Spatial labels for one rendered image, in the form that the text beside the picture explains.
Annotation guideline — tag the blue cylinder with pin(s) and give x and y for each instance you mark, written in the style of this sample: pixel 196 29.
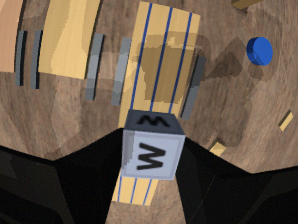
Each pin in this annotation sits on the blue cylinder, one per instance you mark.
pixel 259 50

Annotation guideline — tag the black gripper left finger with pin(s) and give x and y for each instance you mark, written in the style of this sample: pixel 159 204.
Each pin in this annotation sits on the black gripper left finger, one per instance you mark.
pixel 79 186

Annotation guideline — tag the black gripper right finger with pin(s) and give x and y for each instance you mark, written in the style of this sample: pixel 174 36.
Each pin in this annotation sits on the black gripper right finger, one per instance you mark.
pixel 214 191

